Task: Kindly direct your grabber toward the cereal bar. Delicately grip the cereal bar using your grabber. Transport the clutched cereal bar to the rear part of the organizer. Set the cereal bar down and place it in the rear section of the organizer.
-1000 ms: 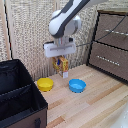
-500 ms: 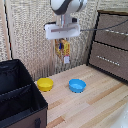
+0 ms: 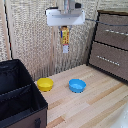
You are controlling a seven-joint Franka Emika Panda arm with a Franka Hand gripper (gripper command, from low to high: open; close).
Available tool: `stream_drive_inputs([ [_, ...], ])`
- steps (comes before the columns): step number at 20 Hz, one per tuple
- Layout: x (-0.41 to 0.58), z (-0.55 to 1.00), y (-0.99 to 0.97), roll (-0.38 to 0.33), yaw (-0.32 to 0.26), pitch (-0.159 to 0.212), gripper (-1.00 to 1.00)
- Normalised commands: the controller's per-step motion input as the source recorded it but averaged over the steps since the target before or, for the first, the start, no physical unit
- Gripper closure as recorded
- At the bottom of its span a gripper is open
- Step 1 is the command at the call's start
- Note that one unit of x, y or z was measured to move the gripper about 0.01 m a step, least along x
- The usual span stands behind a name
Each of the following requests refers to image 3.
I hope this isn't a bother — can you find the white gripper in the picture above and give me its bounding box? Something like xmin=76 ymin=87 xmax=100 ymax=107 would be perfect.
xmin=45 ymin=7 xmax=86 ymax=28

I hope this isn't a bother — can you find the yellow cereal bar box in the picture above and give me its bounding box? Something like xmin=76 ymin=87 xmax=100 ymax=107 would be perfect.
xmin=59 ymin=25 xmax=71 ymax=54

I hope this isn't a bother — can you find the woven folding screen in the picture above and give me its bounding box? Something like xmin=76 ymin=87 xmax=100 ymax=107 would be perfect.
xmin=0 ymin=0 xmax=128 ymax=83

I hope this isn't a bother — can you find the brown drawer cabinet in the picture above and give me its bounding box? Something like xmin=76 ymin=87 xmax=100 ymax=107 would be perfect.
xmin=86 ymin=9 xmax=128 ymax=84

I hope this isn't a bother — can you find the blue plastic bowl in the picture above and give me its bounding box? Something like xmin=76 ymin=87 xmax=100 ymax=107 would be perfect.
xmin=68 ymin=78 xmax=87 ymax=94

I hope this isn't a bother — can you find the yellow plastic bowl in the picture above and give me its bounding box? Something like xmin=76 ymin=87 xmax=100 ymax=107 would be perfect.
xmin=36 ymin=77 xmax=54 ymax=93

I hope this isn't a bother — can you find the black fabric storage box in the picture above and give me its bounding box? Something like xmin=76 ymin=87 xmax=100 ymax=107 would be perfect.
xmin=0 ymin=58 xmax=49 ymax=128

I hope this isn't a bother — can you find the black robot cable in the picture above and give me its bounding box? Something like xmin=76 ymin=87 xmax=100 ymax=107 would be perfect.
xmin=84 ymin=18 xmax=128 ymax=28

